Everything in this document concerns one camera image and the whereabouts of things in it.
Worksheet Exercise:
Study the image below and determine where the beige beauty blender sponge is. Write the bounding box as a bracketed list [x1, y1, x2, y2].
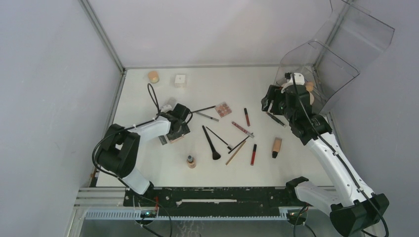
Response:
[305, 81, 314, 92]

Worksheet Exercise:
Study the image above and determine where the orange square powder compact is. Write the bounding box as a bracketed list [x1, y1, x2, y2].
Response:
[158, 135, 184, 146]

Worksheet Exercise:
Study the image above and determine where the nine-pan eyeshadow palette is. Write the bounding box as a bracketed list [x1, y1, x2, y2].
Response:
[215, 102, 232, 118]

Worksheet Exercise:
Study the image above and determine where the clear acrylic makeup organizer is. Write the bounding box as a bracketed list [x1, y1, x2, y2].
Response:
[275, 0, 395, 115]

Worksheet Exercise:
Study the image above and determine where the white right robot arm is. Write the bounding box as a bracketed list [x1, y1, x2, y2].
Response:
[261, 85, 389, 237]

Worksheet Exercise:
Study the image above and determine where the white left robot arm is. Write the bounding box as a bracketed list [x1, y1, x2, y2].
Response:
[92, 103, 192, 206]

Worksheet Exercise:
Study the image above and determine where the clear plastic bottle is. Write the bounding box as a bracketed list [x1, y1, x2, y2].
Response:
[166, 97, 177, 108]

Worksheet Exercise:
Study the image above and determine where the checkered eyeliner pencil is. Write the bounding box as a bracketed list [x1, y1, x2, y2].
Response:
[195, 112, 219, 122]

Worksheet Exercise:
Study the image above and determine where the dark green lipstick pencil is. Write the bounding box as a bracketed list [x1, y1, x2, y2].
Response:
[266, 112, 287, 127]

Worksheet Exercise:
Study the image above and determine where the white cube box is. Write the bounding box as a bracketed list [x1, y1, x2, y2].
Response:
[174, 75, 187, 88]

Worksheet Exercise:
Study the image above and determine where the beige foundation bottle black cap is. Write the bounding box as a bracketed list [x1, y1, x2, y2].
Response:
[272, 137, 282, 158]

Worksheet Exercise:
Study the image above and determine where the peach foundation bottle silver pump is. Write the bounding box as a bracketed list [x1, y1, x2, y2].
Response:
[187, 156, 196, 168]

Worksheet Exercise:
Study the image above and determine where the round tan jar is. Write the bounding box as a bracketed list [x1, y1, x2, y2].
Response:
[147, 71, 160, 83]

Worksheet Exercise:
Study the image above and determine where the orange-red lip gloss tube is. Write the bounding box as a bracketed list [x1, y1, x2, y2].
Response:
[244, 108, 251, 127]

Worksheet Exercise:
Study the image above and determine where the large black powder brush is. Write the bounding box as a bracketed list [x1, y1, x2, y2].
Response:
[202, 125, 221, 160]

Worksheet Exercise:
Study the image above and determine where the red glitter lip gloss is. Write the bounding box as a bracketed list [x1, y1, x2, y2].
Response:
[231, 121, 254, 138]

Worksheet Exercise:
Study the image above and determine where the thin black angled brush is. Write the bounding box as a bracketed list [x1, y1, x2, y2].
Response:
[206, 126, 233, 151]

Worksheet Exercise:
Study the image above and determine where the red black liquid lipstick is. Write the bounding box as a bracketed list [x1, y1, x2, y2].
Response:
[250, 144, 257, 166]

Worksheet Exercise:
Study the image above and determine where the black slim liner brush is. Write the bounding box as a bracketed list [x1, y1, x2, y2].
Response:
[228, 136, 250, 154]

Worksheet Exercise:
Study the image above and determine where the gold slim pencil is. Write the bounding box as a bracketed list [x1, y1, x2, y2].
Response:
[225, 141, 247, 165]

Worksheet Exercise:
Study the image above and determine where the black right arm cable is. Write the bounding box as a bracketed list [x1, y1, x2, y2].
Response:
[284, 72, 390, 237]

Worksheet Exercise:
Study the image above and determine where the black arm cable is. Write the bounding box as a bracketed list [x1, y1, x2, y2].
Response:
[91, 83, 194, 179]
[284, 72, 390, 237]

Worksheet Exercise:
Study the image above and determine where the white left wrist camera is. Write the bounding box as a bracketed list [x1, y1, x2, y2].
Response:
[160, 104, 173, 113]

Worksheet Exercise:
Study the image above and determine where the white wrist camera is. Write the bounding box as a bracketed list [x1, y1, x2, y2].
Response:
[281, 72, 305, 93]
[160, 104, 173, 113]

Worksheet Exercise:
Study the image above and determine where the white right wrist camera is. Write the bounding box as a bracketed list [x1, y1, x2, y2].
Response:
[281, 72, 305, 93]

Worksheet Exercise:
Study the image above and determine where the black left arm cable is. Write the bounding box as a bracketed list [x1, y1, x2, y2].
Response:
[91, 83, 194, 179]

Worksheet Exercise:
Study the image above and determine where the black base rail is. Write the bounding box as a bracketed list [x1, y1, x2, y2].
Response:
[123, 187, 305, 218]

